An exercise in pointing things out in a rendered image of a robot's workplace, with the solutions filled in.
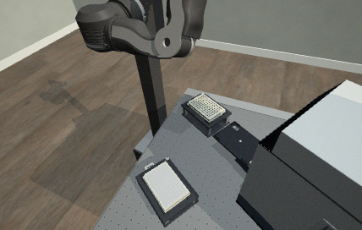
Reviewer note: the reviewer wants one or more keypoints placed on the dark grey rectangular frame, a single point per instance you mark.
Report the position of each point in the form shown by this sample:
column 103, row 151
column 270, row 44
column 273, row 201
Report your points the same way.
column 207, row 128

